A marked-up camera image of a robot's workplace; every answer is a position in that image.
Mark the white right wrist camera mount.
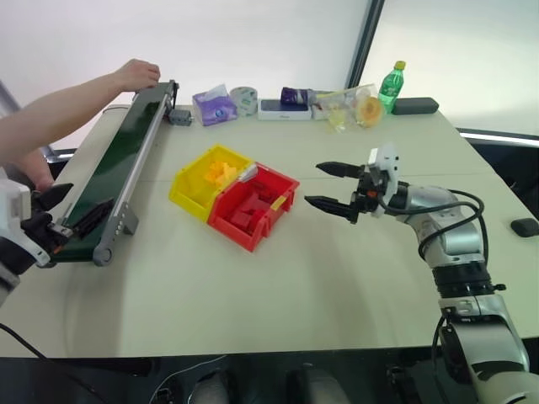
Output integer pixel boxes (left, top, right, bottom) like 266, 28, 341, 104
366, 142, 402, 218

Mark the orange round fruit cup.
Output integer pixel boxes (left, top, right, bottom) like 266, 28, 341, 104
356, 97, 385, 128

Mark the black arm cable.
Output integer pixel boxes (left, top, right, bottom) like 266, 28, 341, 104
376, 189, 492, 271
0, 321, 109, 404

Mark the orange-yellow block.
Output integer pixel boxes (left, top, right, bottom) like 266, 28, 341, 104
202, 161, 223, 184

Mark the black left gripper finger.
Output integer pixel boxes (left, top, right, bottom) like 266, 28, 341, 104
38, 182, 74, 210
68, 198, 116, 242

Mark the dark window pillar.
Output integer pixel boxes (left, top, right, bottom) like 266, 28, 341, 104
344, 0, 387, 92

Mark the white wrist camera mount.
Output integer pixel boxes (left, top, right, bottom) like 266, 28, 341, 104
0, 167, 54, 269
366, 142, 402, 218

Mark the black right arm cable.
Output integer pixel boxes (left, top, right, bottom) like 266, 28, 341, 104
376, 189, 492, 271

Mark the grey rounded shape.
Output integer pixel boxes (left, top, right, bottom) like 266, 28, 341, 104
189, 369, 231, 404
285, 367, 351, 404

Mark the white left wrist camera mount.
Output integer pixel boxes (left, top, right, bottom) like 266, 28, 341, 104
0, 167, 54, 269

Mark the clear plastic bag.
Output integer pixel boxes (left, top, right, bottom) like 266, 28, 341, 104
311, 82, 387, 135

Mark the purple tissue pack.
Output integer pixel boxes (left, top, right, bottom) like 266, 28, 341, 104
191, 83, 238, 127

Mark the clear tape roll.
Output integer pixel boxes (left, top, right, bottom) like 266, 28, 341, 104
229, 85, 259, 117

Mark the green conveyor belt unit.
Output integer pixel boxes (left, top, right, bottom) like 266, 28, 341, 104
50, 79, 181, 268

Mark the yellow plastic bin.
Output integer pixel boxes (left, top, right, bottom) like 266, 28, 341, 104
168, 143, 255, 221

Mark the white flat box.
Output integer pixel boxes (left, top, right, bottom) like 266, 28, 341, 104
257, 98, 313, 122

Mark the green plastic bottle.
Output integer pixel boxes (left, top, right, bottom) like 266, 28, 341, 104
377, 60, 408, 115

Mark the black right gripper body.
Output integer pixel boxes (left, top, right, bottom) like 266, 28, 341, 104
350, 165, 383, 221

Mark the thin white cable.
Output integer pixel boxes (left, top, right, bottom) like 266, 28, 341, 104
153, 354, 229, 404

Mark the small black rounded object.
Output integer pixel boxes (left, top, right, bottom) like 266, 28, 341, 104
510, 217, 539, 238

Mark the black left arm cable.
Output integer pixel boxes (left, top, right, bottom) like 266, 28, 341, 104
0, 321, 109, 404

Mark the red block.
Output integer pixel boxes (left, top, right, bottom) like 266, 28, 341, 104
239, 192, 270, 218
229, 209, 255, 235

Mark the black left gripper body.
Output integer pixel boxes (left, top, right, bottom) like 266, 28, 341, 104
19, 191, 72, 254

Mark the yellow block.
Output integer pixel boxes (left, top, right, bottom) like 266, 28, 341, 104
219, 161, 240, 184

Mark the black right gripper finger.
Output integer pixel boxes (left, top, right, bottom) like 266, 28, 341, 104
304, 194, 360, 225
315, 161, 365, 180

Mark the person's bare hand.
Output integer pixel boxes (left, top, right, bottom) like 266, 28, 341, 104
114, 58, 163, 93

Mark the red plastic bin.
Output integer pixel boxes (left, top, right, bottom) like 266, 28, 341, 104
206, 161, 302, 253

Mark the purple pouch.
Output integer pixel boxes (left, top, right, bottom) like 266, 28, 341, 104
280, 86, 315, 107

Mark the black long case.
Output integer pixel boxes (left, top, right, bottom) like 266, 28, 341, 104
392, 97, 440, 116

